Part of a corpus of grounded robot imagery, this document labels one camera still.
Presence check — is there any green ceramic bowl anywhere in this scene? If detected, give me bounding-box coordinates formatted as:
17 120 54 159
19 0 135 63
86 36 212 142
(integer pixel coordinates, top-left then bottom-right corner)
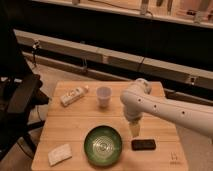
84 125 123 167

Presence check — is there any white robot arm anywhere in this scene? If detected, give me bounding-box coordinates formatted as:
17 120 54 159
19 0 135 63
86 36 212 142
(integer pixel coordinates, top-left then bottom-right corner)
120 78 213 139

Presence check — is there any black rectangular phone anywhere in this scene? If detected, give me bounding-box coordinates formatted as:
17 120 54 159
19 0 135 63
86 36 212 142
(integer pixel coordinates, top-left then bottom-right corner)
131 139 156 151

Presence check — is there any translucent plastic cup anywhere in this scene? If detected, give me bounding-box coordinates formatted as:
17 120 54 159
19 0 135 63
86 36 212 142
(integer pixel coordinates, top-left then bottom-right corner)
96 86 112 107

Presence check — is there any wooden table board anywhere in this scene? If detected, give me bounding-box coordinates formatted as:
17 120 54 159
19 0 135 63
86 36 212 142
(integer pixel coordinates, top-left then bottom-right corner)
32 81 188 171

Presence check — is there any white tube bottle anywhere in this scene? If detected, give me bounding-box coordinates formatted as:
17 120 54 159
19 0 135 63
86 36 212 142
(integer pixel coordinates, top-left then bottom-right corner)
60 86 89 107

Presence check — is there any white folded cloth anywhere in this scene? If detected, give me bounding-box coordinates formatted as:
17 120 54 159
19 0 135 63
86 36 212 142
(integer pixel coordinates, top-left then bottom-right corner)
48 144 72 166

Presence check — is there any black chair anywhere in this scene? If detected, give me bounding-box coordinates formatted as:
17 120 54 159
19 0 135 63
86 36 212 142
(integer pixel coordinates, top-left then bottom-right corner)
0 27 49 162

